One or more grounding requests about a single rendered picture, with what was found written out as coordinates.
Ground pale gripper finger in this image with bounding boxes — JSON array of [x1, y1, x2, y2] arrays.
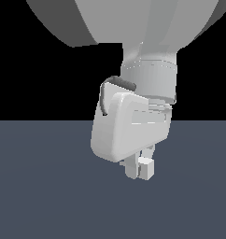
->
[[140, 143, 156, 161], [119, 151, 141, 180]]

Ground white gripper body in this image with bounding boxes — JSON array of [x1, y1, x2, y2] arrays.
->
[[90, 75, 173, 163]]

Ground small white charger block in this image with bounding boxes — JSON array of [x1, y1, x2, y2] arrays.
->
[[137, 156, 156, 181]]

